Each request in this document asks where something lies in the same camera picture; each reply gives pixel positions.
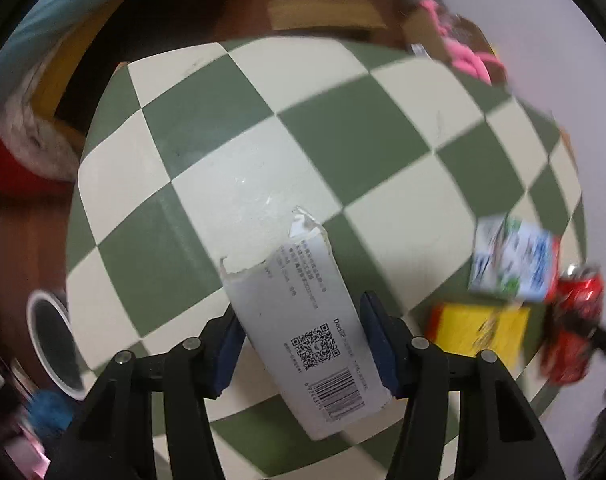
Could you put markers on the white cardboard box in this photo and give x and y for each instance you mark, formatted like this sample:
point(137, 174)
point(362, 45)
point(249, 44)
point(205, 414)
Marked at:
point(303, 320)

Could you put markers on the blue white milk carton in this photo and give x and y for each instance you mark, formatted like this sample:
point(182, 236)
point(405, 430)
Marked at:
point(513, 265)

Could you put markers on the blue fuzzy object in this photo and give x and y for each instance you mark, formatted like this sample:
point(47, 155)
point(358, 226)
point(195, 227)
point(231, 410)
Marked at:
point(50, 412)

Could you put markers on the red bed sheet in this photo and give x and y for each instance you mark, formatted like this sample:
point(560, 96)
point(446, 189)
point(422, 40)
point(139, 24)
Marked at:
point(3, 165)

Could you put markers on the brown cardboard box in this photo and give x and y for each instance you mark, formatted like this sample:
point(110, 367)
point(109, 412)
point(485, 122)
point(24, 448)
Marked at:
point(423, 30)

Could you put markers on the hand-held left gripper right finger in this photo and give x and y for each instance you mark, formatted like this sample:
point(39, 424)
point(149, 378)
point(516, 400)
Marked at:
point(383, 350)

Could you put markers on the yellow flat box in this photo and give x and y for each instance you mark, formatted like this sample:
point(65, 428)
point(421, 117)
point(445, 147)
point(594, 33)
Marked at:
point(473, 332)

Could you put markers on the red soda can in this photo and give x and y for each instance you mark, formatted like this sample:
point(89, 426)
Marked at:
point(568, 355)

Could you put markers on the green white checkered tablecloth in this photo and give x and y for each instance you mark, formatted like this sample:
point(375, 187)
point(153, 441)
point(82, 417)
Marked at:
point(333, 135)

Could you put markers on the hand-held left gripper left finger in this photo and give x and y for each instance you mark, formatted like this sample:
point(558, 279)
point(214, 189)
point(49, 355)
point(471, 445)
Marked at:
point(228, 355)

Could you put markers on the floral bed sheet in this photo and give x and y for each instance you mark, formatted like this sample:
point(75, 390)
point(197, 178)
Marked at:
point(38, 140)

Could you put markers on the pink object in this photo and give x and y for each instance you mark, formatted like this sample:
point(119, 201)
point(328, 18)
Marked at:
point(28, 447)

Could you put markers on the white rimmed trash bin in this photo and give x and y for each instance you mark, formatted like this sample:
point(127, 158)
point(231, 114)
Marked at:
point(53, 340)

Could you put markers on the light blue duvet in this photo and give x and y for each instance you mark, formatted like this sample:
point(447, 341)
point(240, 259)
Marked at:
point(58, 5)

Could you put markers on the pink plush toy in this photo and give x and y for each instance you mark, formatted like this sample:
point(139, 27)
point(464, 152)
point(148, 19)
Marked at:
point(463, 55)

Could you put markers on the flat cardboard piece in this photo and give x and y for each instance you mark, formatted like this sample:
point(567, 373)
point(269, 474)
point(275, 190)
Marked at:
point(328, 12)

